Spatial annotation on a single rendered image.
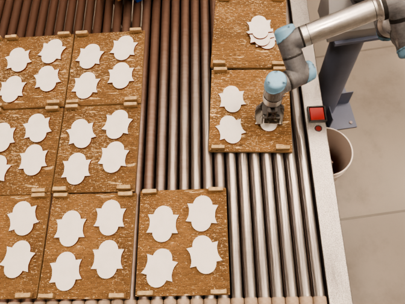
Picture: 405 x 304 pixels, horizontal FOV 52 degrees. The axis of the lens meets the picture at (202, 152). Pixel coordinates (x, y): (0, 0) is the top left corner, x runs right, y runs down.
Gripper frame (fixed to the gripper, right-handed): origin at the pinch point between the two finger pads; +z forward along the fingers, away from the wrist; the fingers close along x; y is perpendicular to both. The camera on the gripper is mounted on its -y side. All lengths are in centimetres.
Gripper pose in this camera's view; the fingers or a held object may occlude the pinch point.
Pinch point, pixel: (268, 116)
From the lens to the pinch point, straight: 180.7
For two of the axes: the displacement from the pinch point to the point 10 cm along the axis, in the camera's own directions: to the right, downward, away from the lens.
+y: -0.4, 9.4, -3.5
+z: 0.8, 3.5, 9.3
